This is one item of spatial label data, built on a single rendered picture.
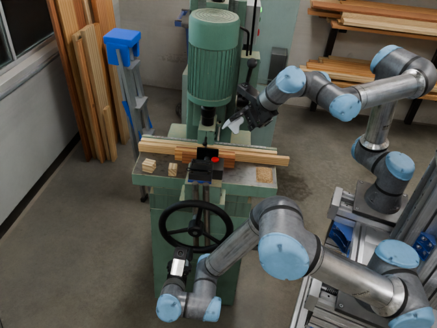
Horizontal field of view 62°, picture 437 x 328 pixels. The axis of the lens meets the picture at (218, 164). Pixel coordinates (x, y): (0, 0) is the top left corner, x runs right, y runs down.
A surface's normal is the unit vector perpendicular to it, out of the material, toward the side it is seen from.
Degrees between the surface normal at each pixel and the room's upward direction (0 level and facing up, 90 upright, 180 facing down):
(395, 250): 8
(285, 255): 89
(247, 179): 0
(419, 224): 90
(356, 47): 90
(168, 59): 90
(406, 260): 8
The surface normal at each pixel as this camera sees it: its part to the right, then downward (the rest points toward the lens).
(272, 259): -0.20, 0.55
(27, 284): 0.08, -0.79
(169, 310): -0.01, 0.14
